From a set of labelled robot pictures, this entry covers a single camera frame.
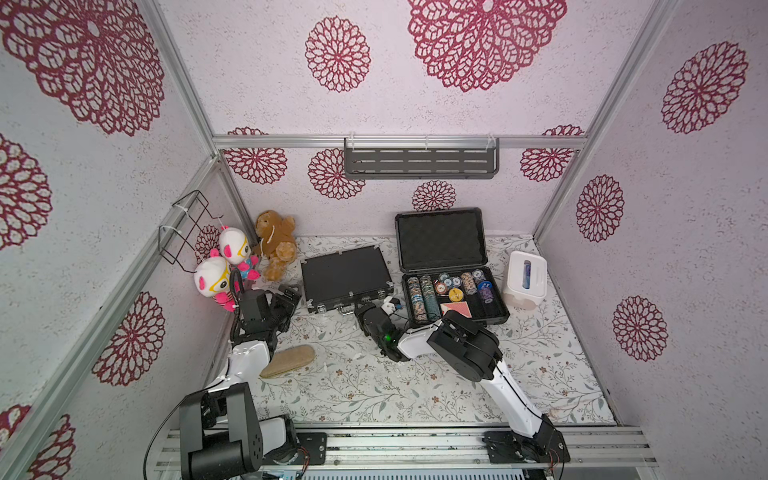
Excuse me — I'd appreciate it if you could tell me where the black poker case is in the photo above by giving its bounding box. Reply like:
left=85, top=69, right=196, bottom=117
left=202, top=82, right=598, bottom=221
left=300, top=246, right=395, bottom=314

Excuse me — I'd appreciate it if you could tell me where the grey hard poker case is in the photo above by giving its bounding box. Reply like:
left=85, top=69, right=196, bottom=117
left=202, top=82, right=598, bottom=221
left=395, top=207, right=510, bottom=325

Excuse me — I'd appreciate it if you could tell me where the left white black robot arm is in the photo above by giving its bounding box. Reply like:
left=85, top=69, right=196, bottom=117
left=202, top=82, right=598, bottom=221
left=179, top=286, right=301, bottom=479

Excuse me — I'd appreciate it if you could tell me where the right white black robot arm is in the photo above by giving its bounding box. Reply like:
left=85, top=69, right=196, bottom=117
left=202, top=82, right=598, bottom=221
left=355, top=302, right=571, bottom=466

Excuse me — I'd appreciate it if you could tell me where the poker chips row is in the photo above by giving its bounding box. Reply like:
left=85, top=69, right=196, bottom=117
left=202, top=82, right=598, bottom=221
left=404, top=269, right=506, bottom=325

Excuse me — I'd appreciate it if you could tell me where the tan wooden oval piece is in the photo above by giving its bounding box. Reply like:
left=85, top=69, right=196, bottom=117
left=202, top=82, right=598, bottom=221
left=260, top=345, right=316, bottom=379

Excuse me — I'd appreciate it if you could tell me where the lower pink white plush doll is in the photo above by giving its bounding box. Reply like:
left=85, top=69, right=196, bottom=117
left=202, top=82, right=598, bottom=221
left=193, top=256, right=242, bottom=312

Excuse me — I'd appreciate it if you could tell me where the pink white plush doll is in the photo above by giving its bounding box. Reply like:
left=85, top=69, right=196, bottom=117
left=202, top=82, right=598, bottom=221
left=193, top=256, right=242, bottom=312
left=218, top=227, right=260, bottom=281

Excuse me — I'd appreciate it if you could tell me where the upper pink white plush doll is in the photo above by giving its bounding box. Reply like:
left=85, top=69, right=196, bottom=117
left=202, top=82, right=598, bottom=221
left=218, top=227, right=260, bottom=281

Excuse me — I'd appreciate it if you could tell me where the brown teddy bear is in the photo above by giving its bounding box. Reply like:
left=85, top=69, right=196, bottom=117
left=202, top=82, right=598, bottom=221
left=255, top=210, right=298, bottom=282

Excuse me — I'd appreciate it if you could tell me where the playing card deck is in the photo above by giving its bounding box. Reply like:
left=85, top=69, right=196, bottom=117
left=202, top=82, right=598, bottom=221
left=440, top=301, right=472, bottom=319

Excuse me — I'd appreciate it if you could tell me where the white tissue box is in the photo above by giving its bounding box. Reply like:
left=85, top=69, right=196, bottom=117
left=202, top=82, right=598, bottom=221
left=502, top=251, right=548, bottom=310

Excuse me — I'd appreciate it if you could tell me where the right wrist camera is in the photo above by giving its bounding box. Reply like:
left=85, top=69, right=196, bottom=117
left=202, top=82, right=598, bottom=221
left=381, top=296, right=402, bottom=315

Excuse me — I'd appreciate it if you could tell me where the black wire wall basket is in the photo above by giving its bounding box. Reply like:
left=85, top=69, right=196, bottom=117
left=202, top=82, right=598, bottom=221
left=156, top=189, right=222, bottom=274

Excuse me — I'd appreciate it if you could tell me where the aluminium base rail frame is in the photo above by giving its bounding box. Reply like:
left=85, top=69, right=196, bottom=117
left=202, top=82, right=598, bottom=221
left=155, top=424, right=658, bottom=472

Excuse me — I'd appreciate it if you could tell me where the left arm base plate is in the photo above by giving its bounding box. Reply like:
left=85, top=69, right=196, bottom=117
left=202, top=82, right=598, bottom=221
left=263, top=431, right=328, bottom=467

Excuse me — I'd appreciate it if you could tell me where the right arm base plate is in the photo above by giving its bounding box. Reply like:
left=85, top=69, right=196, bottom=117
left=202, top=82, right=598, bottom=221
left=482, top=430, right=571, bottom=465

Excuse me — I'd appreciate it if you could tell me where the grey metal wall shelf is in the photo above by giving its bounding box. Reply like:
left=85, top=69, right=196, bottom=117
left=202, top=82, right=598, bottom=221
left=343, top=137, right=500, bottom=180

